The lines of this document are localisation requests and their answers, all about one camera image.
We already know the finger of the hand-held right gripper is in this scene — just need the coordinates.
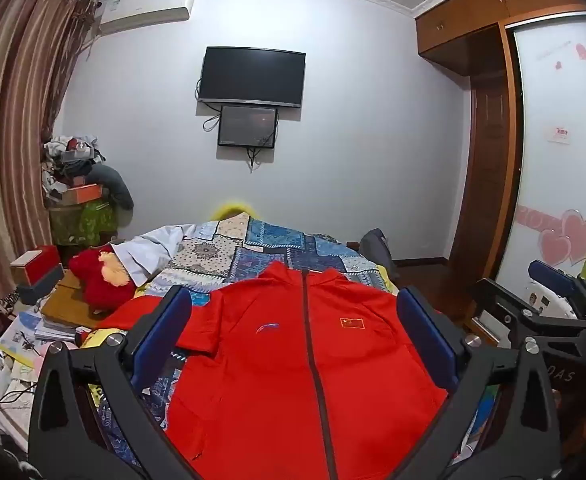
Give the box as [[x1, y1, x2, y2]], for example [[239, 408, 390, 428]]
[[528, 259, 586, 321], [466, 279, 586, 348]]

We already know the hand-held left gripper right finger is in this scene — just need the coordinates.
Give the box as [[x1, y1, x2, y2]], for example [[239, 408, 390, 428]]
[[395, 286, 561, 480]]

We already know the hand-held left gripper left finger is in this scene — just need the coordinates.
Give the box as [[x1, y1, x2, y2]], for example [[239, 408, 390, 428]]
[[27, 285, 204, 480]]

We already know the red zip jacket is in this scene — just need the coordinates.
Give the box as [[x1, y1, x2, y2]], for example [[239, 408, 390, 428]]
[[93, 260, 449, 480]]

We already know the pile of clothes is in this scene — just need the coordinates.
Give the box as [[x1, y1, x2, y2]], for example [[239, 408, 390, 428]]
[[40, 135, 106, 201]]

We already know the white cardboard box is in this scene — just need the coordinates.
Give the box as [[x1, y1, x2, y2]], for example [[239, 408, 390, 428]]
[[523, 280, 581, 319]]

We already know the white pillow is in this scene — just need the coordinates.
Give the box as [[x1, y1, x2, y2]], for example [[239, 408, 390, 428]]
[[113, 224, 219, 288]]

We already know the red plush toy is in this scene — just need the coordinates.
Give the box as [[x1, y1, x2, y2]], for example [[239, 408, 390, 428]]
[[69, 247, 138, 317]]

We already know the white heart-print sliding door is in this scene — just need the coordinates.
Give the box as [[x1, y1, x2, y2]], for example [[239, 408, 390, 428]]
[[496, 10, 586, 311]]

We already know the dark grey bag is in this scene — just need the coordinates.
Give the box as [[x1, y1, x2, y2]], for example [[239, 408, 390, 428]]
[[358, 228, 399, 286]]

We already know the wooden nightstand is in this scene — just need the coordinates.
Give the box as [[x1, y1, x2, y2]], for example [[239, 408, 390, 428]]
[[40, 270, 124, 331]]

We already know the green patterned cloth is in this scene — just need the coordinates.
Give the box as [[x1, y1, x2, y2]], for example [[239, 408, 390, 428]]
[[48, 200, 118, 248]]

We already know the dark grey box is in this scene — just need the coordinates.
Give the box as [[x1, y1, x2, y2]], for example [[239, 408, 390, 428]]
[[17, 262, 65, 306]]

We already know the stack of magazines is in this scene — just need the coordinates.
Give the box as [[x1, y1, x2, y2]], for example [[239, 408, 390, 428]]
[[0, 305, 94, 361]]

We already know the yellow plush pillow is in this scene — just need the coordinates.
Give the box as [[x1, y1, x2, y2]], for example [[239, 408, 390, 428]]
[[208, 202, 256, 222]]

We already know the blue patchwork blanket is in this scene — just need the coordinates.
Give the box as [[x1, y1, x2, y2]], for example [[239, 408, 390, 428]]
[[90, 212, 400, 461]]

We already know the red box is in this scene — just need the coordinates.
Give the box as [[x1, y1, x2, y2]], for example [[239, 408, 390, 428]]
[[10, 245, 61, 286]]

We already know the orange box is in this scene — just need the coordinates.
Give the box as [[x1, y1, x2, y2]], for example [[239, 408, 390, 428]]
[[60, 183, 104, 206]]

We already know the brown striped curtain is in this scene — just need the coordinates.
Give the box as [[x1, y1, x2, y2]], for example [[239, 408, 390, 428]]
[[0, 0, 100, 341]]

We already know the wooden wardrobe cabinet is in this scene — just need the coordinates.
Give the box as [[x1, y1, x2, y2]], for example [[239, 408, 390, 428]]
[[415, 0, 586, 78]]

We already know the white air conditioner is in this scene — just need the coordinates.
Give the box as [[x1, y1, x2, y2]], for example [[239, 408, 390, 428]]
[[98, 0, 195, 36]]

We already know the small black wall screen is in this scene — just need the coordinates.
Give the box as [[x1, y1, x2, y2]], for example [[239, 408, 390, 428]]
[[217, 105, 279, 149]]

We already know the black wall television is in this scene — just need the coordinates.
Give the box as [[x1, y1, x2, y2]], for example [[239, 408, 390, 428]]
[[196, 46, 307, 109]]

